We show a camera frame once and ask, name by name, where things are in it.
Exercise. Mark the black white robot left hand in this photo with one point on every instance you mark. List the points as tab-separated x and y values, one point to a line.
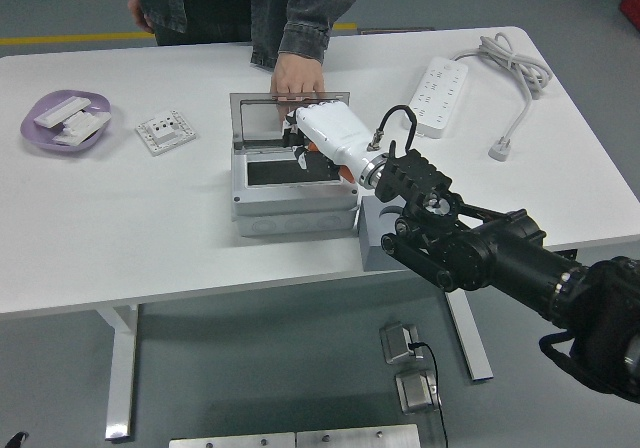
16	440

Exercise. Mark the person's right hand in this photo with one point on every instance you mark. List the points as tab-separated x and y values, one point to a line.
137	13

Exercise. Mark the person's left hand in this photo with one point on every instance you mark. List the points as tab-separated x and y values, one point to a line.
297	75

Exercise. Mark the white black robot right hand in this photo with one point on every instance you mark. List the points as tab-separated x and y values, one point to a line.
332	125

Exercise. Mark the orange cylinder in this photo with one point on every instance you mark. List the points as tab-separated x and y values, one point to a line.
346	173

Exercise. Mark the transparent hinged box lid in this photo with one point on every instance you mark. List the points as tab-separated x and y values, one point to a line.
260	123

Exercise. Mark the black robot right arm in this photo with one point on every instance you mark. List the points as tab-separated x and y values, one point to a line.
500	258

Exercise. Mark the person's left forearm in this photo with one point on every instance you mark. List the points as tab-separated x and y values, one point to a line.
315	13

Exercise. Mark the grey cube with round hole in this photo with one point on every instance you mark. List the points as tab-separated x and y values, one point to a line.
372	254

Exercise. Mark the person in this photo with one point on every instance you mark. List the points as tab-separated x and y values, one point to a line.
215	3

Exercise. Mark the white power strip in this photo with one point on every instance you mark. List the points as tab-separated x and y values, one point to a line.
435	98

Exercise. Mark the dark floor strip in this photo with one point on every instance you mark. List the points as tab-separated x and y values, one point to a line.
395	31

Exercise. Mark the long white plastic part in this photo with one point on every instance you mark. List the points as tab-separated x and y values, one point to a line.
59	111

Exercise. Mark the white table leg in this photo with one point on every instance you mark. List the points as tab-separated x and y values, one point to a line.
120	368
475	348

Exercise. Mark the purple plate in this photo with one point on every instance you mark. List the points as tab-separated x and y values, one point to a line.
37	136

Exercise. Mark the silver metal plate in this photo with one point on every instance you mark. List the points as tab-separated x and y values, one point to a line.
230	442

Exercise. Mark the metal foot pedal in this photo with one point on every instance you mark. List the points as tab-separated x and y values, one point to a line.
397	343
417	393

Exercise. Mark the black table control panel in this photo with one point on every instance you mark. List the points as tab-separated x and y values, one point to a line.
569	254

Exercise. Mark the grey electrical enclosure box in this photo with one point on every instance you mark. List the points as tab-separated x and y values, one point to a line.
295	203

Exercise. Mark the white wall socket panel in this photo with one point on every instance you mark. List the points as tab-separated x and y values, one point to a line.
165	133

